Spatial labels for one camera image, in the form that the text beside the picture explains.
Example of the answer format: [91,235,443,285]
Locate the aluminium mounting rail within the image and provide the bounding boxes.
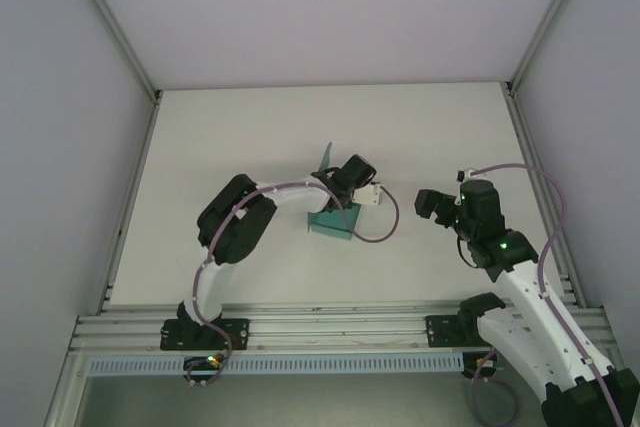
[69,300,617,354]

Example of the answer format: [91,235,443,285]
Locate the light blue slotted cable duct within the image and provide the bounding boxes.
[88,352,464,377]

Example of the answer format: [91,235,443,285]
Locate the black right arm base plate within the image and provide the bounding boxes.
[424,314,496,349]

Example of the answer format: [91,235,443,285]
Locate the aluminium frame post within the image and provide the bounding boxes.
[504,0,600,97]
[60,0,164,104]

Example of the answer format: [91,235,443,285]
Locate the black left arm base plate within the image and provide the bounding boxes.
[159,317,251,352]

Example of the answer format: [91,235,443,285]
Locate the teal paper box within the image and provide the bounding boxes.
[305,141,362,242]

